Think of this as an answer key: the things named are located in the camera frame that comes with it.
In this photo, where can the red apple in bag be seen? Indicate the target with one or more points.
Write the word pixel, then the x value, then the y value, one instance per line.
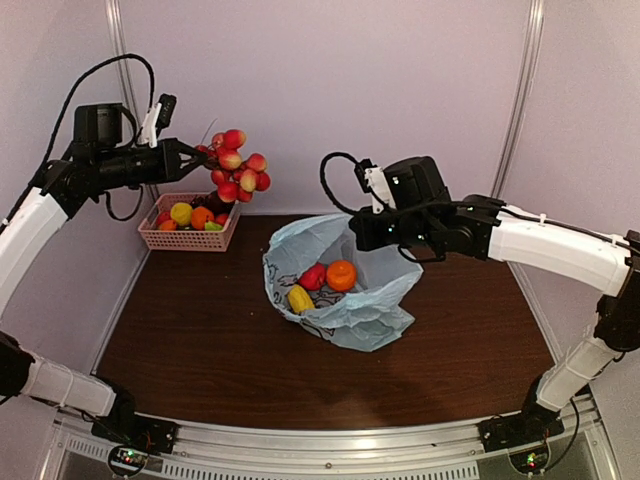
pixel 314 278

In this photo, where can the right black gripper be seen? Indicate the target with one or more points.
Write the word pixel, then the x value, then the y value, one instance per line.
pixel 368 238

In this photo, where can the green pear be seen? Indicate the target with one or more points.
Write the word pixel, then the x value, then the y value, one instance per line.
pixel 213 226

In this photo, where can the red lychee bunch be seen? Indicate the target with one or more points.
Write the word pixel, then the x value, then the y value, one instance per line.
pixel 236 178

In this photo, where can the orange fruit in basket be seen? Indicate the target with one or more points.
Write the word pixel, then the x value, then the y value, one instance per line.
pixel 200 216

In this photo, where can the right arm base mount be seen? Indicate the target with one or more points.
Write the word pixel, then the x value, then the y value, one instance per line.
pixel 533 423

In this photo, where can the dark purple grapes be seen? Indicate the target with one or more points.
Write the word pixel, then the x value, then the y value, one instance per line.
pixel 200 201

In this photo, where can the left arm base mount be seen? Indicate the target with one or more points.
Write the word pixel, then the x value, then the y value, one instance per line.
pixel 123 425

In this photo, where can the light blue printed plastic bag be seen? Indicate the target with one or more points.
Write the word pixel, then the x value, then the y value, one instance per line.
pixel 366 318

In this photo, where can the orange green mango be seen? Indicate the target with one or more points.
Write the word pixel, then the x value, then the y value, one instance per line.
pixel 168 225

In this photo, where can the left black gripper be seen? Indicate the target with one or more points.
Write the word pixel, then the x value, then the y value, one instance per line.
pixel 169 169

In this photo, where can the red peach in basket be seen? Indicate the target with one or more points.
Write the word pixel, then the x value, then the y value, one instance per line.
pixel 221 219

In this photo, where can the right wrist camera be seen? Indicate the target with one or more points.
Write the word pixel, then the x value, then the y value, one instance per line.
pixel 373 182

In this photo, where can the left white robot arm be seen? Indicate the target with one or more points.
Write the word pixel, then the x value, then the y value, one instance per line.
pixel 25 236

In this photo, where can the red apple in basket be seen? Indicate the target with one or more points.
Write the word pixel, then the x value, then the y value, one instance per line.
pixel 162 217

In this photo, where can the dark red apple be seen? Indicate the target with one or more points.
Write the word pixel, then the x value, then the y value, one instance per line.
pixel 216 205

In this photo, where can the yellow lemon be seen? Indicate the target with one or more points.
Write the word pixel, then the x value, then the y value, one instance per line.
pixel 181 214

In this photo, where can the yellow fruit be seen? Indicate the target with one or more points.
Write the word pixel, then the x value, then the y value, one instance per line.
pixel 299 299

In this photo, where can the left aluminium corner post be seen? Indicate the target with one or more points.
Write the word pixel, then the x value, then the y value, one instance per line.
pixel 119 47

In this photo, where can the aluminium corner post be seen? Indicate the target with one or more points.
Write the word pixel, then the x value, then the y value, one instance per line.
pixel 529 61
pixel 119 47

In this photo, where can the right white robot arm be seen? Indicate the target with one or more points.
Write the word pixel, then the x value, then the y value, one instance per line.
pixel 582 286

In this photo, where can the right aluminium corner post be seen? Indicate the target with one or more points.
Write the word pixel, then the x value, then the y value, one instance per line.
pixel 529 61

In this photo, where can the orange fruit in bag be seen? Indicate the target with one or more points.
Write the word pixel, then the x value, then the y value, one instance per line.
pixel 341 276

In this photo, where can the front aluminium rail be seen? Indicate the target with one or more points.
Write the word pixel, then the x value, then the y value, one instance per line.
pixel 451 450

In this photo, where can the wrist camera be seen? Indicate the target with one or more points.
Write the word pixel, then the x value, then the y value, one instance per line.
pixel 373 182
pixel 157 118

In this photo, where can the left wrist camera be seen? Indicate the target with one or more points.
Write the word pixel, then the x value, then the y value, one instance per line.
pixel 157 118

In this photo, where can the pink perforated plastic basket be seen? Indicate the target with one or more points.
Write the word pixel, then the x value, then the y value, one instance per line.
pixel 185 240

